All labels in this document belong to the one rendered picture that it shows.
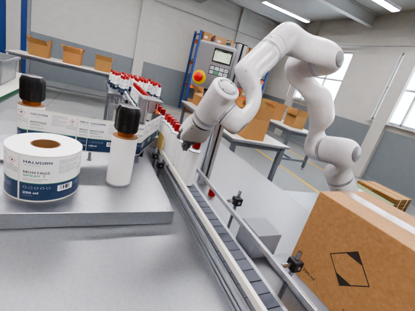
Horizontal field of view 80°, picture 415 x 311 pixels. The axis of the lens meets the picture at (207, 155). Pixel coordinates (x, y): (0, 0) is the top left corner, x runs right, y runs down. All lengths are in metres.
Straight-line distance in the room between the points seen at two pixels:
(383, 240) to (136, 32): 8.36
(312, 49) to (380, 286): 0.71
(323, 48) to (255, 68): 0.27
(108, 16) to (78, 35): 1.01
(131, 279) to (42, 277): 0.19
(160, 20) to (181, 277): 8.37
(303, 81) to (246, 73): 0.34
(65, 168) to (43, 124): 0.34
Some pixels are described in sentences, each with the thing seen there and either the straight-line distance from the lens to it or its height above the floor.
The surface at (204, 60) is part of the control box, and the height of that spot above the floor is 1.40.
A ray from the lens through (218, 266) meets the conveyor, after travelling 0.74.
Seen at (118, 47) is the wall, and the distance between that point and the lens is 8.59.
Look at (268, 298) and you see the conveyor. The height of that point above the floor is 0.88.
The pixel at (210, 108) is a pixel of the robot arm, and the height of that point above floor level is 1.26.
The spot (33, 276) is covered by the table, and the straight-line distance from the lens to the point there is 0.73.
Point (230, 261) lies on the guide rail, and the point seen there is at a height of 0.91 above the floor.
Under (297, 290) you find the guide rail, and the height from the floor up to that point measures 0.96.
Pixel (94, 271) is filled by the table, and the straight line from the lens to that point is 0.72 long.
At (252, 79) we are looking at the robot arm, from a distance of 0.79.
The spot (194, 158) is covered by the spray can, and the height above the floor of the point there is 1.01.
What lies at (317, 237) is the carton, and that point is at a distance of 0.80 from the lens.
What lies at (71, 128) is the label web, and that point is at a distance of 1.12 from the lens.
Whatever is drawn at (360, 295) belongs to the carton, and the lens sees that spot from 0.77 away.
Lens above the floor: 1.35
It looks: 18 degrees down
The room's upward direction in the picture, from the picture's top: 15 degrees clockwise
